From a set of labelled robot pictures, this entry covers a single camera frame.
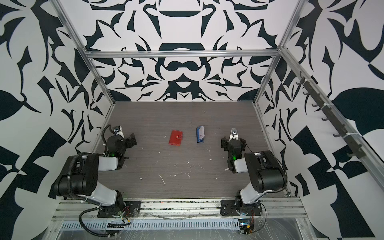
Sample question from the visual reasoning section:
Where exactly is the blue card box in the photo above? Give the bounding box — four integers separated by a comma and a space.
195, 125, 205, 144

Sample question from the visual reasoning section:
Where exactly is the red leather card holder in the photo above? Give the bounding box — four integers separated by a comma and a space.
169, 130, 183, 146

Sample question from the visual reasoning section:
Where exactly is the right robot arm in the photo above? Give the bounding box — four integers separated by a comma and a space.
221, 138, 287, 216

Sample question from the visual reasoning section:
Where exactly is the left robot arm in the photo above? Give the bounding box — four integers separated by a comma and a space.
54, 133, 137, 218

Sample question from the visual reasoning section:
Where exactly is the small circuit board left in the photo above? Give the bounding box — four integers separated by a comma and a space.
106, 221, 131, 230

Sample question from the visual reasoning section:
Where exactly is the small circuit board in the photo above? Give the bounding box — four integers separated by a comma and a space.
239, 219, 255, 235
106, 221, 131, 230

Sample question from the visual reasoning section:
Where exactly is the small circuit board right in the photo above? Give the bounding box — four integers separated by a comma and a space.
239, 219, 255, 235

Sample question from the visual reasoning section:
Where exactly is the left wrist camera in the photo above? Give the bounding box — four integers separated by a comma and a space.
112, 126, 125, 138

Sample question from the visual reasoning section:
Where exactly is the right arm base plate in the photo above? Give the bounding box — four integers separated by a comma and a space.
220, 200, 263, 217

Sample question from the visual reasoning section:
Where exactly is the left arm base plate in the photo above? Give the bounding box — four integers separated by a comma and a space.
97, 201, 142, 218

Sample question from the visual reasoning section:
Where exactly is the black corrugated cable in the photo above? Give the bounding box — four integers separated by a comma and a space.
78, 206, 118, 238

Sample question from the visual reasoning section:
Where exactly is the wall hook rack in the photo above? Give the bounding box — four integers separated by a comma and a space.
297, 74, 367, 159

